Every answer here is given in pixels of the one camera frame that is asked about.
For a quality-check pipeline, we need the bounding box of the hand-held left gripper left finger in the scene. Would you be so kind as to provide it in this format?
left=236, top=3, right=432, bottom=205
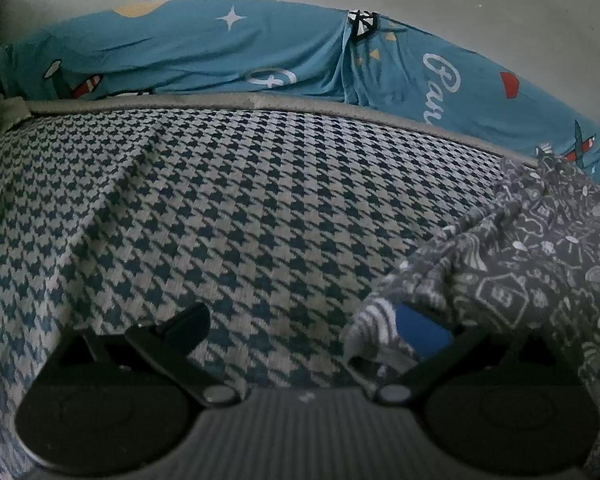
left=45, top=303, right=242, bottom=407

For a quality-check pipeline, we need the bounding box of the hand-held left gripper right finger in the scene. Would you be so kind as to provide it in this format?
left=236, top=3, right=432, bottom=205
left=374, top=304, right=579, bottom=407

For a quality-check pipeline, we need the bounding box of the grey patterned fleece jacket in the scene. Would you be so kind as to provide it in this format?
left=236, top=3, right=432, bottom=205
left=341, top=142, right=600, bottom=480

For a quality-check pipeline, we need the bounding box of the olive green cloth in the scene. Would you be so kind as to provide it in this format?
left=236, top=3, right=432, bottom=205
left=0, top=99, right=33, bottom=143

